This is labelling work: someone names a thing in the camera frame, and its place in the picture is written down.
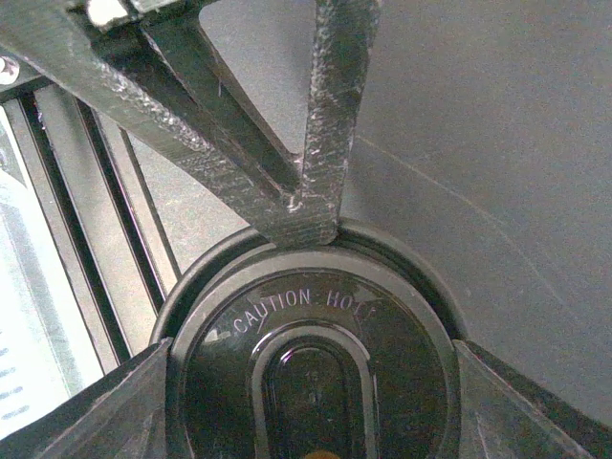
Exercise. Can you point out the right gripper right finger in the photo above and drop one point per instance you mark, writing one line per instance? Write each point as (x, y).
(506, 415)

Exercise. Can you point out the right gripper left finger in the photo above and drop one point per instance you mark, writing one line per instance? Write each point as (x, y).
(120, 416)

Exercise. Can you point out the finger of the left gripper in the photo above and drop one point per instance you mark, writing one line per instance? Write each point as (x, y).
(150, 67)

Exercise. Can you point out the light blue cable duct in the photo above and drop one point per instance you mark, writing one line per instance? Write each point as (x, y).
(32, 383)

